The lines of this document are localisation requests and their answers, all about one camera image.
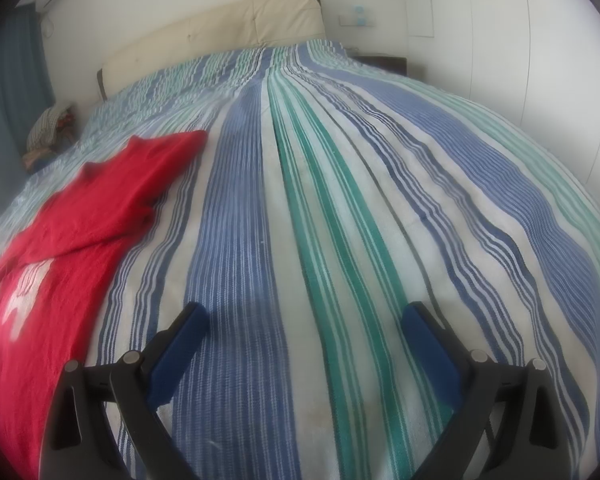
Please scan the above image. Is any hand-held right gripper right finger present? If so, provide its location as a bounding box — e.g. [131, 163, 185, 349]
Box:
[401, 301, 567, 480]

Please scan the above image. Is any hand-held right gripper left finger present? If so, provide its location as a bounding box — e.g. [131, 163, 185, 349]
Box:
[40, 301, 211, 480]

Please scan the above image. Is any red sweater with rabbit print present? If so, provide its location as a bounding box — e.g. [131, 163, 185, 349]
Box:
[0, 130, 209, 480]

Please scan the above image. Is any pile of checked clothes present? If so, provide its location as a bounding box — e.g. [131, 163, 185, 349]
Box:
[22, 101, 78, 171]

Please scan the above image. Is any blue green striped bedspread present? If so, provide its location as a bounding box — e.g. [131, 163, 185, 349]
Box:
[0, 39, 600, 480]

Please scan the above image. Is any dark wooden nightstand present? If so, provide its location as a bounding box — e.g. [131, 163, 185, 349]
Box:
[350, 55, 409, 77]

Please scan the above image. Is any blue curtain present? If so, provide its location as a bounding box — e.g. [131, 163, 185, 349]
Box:
[0, 2, 57, 211]

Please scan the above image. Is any white wardrobe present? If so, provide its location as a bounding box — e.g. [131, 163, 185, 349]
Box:
[405, 0, 600, 191]

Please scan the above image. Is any cream padded headboard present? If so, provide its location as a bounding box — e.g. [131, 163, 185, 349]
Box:
[96, 0, 326, 104]

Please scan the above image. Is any wall socket plate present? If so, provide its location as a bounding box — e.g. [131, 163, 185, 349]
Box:
[338, 5, 376, 27]

